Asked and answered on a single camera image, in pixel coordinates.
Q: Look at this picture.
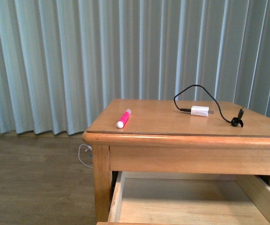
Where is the pink highlighter marker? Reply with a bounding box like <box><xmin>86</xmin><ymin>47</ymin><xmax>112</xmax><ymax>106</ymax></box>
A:
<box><xmin>116</xmin><ymin>109</ymin><xmax>131</xmax><ymax>129</ymax></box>

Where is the wooden drawer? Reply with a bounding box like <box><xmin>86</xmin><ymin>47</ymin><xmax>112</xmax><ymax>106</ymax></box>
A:
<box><xmin>104</xmin><ymin>172</ymin><xmax>270</xmax><ymax>225</ymax></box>

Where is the wooden nightstand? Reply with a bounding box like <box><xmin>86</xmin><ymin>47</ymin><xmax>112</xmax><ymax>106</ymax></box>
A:
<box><xmin>83</xmin><ymin>99</ymin><xmax>270</xmax><ymax>225</ymax></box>

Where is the white usb charger adapter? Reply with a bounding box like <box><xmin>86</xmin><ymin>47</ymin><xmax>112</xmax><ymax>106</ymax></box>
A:
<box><xmin>190</xmin><ymin>106</ymin><xmax>214</xmax><ymax>117</ymax></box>

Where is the light blue curtain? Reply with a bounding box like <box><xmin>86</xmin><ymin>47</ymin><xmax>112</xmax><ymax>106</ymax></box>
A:
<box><xmin>0</xmin><ymin>0</ymin><xmax>270</xmax><ymax>134</ymax></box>

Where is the white cable on floor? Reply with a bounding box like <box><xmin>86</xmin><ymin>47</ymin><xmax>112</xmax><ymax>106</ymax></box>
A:
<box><xmin>78</xmin><ymin>143</ymin><xmax>94</xmax><ymax>169</ymax></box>

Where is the black usb cable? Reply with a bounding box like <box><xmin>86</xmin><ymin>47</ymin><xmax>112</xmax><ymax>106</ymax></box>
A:
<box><xmin>173</xmin><ymin>84</ymin><xmax>245</xmax><ymax>128</ymax></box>

